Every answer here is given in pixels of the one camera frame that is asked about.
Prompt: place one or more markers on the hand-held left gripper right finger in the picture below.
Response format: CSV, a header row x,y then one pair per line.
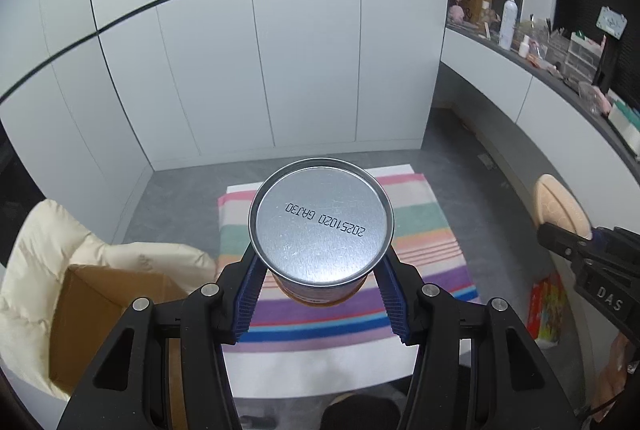
x,y
392,305

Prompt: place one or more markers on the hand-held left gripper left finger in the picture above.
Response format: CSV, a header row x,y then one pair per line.
x,y
247,305

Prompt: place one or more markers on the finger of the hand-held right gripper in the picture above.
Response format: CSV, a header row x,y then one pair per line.
x,y
622,240
562,240

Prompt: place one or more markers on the beige round puff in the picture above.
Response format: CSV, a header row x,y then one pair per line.
x,y
555,202

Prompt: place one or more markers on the metal can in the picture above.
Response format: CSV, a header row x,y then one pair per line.
x,y
320,215

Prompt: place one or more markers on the brown cardboard box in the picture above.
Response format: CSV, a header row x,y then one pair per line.
x,y
85,325

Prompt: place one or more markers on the person's right hand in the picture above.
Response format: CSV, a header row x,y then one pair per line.
x,y
612,375

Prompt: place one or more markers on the colourful red packet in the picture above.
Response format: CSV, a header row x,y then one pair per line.
x,y
547,310

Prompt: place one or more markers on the striped pastel blanket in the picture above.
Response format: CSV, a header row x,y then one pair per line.
x,y
430,230

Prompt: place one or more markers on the mint green box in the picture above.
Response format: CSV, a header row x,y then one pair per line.
x,y
624,120

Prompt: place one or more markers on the white low cabinet grey top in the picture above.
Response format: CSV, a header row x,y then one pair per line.
x,y
500,85

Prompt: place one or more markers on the clear drawer organizer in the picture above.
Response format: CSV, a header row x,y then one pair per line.
x,y
582,58

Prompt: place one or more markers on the small white bottle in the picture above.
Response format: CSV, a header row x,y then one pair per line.
x,y
524,48

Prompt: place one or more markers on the green white sign card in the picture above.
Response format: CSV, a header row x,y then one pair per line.
x,y
612,23

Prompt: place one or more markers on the white spray bottle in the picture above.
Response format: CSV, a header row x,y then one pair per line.
x,y
508,23

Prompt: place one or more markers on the white built-in wardrobe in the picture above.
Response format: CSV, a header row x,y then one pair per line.
x,y
225,60

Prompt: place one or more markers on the small brown carton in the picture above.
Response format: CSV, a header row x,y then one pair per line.
x,y
479,5

